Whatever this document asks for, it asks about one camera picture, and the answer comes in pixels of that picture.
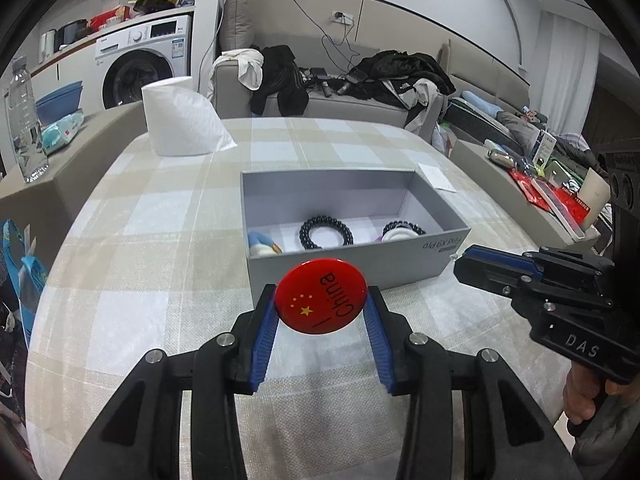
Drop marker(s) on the black jacket pile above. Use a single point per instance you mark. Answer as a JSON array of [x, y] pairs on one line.
[[400, 72]]

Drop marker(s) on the red round badge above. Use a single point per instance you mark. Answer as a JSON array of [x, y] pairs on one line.
[[325, 296]]

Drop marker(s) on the clear water bottle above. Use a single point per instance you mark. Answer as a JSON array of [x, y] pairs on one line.
[[25, 125]]

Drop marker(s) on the grey cardboard box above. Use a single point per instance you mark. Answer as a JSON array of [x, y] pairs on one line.
[[350, 210]]

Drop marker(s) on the white shirt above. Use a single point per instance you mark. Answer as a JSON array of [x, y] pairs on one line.
[[247, 70]]

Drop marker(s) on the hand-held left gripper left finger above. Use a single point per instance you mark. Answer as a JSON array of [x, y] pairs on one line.
[[262, 330]]

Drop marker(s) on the person's right hand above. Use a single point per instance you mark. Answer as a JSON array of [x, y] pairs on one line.
[[582, 400]]

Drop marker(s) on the white kettle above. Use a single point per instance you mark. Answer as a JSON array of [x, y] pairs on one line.
[[47, 46]]

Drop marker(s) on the blue plastic basin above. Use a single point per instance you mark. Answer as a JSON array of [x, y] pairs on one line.
[[60, 100]]

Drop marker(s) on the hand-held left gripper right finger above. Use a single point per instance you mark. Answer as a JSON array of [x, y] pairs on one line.
[[380, 335]]

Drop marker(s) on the white pillow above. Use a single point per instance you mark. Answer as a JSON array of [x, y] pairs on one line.
[[182, 120]]

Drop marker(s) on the beige sofa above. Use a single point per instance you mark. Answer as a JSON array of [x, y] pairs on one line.
[[340, 105]]

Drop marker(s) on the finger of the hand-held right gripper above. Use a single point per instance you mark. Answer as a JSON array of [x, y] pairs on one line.
[[487, 277], [500, 258]]

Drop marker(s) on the white paper note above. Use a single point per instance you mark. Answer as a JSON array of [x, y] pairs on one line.
[[436, 178]]

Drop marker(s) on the white washing machine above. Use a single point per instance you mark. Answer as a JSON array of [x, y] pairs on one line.
[[145, 65]]

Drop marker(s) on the blue bag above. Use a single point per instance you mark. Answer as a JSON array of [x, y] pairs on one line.
[[25, 280]]

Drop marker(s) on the grey cushion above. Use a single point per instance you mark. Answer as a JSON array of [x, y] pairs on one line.
[[237, 22]]

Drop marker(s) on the wall socket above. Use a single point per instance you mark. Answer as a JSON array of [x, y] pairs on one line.
[[343, 16]]

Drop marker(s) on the red booklets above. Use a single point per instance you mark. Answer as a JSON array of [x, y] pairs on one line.
[[550, 197]]

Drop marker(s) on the black clothing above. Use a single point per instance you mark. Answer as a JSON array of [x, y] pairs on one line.
[[280, 80]]

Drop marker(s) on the wet wipes packet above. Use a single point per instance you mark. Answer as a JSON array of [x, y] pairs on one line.
[[62, 132]]

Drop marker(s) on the black and white jacket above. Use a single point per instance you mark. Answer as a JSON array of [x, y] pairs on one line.
[[412, 97]]

